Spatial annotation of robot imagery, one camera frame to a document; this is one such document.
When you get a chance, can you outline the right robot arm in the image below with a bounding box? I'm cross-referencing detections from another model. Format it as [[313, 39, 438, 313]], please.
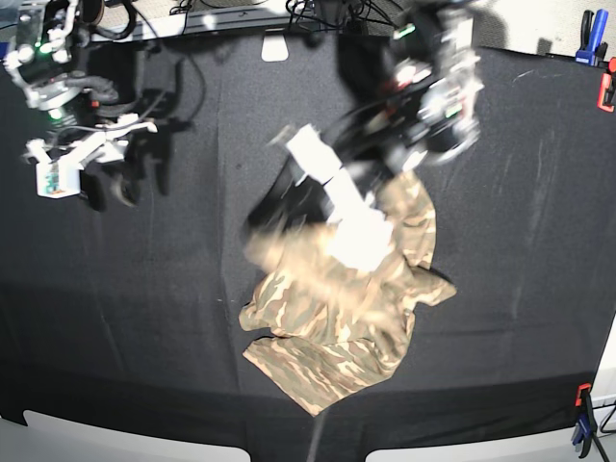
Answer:
[[3, 1, 164, 210]]

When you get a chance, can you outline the orange clamp top right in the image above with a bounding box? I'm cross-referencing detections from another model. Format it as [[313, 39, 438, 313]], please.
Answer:
[[597, 57, 616, 113]]

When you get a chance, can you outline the blue clamp top right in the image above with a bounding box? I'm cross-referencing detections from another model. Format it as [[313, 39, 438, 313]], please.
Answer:
[[575, 9, 609, 66]]

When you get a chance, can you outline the blue clamp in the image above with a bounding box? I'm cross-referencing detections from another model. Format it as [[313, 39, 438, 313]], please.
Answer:
[[575, 9, 609, 66], [572, 383, 597, 459]]

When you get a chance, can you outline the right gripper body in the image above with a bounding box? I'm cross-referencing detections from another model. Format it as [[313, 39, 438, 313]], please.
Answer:
[[23, 115, 158, 170]]

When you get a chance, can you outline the black cable bundle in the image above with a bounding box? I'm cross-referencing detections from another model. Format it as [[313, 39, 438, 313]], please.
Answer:
[[284, 0, 400, 36]]

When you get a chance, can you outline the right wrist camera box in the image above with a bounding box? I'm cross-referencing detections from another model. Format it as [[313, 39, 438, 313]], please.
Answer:
[[36, 161, 82, 199]]

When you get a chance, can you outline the blue clamp bottom right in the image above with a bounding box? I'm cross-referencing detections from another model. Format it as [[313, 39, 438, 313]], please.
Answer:
[[572, 383, 597, 459]]

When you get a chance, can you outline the black table cloth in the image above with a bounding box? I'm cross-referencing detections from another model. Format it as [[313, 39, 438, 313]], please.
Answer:
[[1, 35, 615, 461]]

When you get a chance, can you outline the camouflage t-shirt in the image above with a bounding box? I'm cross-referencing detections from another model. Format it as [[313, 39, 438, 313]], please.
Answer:
[[239, 171, 456, 416]]

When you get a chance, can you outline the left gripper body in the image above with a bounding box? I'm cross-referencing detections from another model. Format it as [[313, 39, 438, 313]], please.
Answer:
[[271, 124, 393, 270]]

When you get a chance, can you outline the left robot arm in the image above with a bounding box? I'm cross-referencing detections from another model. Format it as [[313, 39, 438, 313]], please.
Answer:
[[246, 1, 482, 270]]

